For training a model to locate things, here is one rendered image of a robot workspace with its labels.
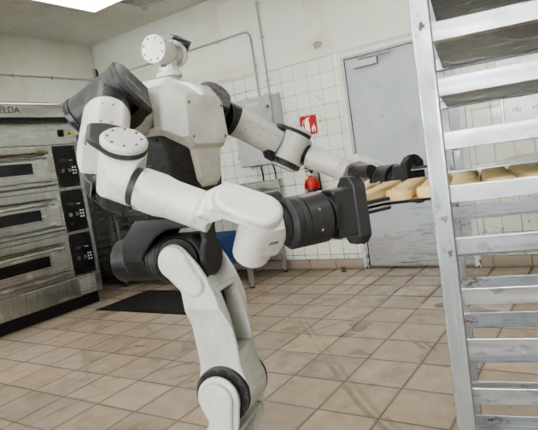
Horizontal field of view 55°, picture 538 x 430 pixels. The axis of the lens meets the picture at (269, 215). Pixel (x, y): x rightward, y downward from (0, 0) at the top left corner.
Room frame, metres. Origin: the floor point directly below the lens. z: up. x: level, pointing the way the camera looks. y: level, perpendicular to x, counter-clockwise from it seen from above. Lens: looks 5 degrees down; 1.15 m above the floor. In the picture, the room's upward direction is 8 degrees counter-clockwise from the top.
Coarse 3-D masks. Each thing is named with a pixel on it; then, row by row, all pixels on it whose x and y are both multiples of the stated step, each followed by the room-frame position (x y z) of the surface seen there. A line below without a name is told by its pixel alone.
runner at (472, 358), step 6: (474, 360) 1.25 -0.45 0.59; (480, 360) 1.24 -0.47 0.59; (486, 360) 1.24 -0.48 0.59; (492, 360) 1.23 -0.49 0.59; (498, 360) 1.23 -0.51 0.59; (504, 360) 1.22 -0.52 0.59; (510, 360) 1.22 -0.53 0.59; (516, 360) 1.21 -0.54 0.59; (522, 360) 1.21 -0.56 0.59; (528, 360) 1.20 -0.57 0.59; (534, 360) 1.20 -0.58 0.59
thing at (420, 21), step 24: (408, 0) 0.86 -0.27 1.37; (432, 48) 0.85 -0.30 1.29; (432, 72) 0.85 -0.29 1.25; (432, 96) 0.85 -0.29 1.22; (432, 120) 0.85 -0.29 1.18; (432, 144) 0.85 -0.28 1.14; (432, 168) 0.85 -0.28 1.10; (432, 192) 0.86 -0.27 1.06; (456, 264) 0.85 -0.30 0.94; (456, 288) 0.85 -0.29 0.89; (456, 312) 0.85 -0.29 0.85; (456, 336) 0.85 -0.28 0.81; (456, 360) 0.85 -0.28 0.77; (456, 384) 0.86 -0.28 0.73; (456, 408) 0.86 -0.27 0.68
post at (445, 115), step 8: (432, 8) 1.27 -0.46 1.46; (432, 16) 1.27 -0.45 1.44; (440, 72) 1.27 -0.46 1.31; (448, 120) 1.27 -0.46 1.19; (448, 128) 1.27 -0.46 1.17; (448, 152) 1.27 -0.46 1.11; (448, 160) 1.27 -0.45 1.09; (448, 168) 1.27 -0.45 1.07; (456, 224) 1.27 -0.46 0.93; (456, 232) 1.27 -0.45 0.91; (464, 264) 1.27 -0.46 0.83; (464, 272) 1.27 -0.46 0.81; (472, 328) 1.28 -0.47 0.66; (472, 336) 1.27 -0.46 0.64; (472, 368) 1.27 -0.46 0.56; (472, 376) 1.27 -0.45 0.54; (480, 408) 1.27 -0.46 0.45
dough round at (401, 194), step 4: (400, 188) 0.98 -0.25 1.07; (404, 188) 0.96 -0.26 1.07; (408, 188) 0.95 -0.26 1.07; (388, 192) 0.95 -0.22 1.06; (392, 192) 0.94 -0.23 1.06; (396, 192) 0.94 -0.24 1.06; (400, 192) 0.94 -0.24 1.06; (404, 192) 0.94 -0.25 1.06; (408, 192) 0.94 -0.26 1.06; (412, 192) 0.95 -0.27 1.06; (388, 196) 0.95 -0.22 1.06; (392, 196) 0.94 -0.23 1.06; (396, 196) 0.94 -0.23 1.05; (400, 196) 0.94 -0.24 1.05; (404, 196) 0.94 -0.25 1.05; (408, 196) 0.94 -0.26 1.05; (412, 196) 0.95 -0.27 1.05; (392, 200) 0.95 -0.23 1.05; (396, 200) 0.94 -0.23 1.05
